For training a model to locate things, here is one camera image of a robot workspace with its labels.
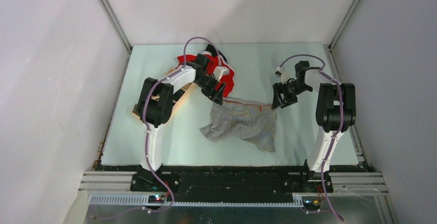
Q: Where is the grey striped underwear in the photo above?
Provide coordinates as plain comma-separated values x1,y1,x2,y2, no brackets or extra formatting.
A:
200,97,277,152

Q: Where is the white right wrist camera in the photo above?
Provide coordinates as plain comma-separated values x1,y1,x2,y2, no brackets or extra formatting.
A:
275,67,291,84

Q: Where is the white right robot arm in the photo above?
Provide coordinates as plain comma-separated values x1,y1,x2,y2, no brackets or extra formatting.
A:
272,61,357,192

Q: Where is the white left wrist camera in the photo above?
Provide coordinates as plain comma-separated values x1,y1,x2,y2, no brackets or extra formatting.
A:
213,66,230,81

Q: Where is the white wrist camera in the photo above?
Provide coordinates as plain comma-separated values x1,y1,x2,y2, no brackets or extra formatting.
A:
213,66,230,81
275,67,291,84

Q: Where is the red garment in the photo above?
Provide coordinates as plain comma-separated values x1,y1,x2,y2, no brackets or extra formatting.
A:
176,54,236,97

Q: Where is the aluminium front frame rail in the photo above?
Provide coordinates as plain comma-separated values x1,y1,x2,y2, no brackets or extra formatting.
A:
79,171,389,208

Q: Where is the wooden compartment organizer box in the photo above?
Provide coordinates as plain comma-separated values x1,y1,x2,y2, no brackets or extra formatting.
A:
146,68,198,127

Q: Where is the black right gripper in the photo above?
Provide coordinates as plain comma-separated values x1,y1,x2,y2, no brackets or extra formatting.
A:
272,81,312,110

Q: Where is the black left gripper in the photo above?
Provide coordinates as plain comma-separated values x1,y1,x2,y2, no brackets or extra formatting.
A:
193,74,226,106

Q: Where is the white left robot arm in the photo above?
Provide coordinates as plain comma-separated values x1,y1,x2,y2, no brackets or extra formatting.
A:
132,53,230,192

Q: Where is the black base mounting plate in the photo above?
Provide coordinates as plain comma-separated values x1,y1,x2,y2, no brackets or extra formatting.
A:
130,165,331,194

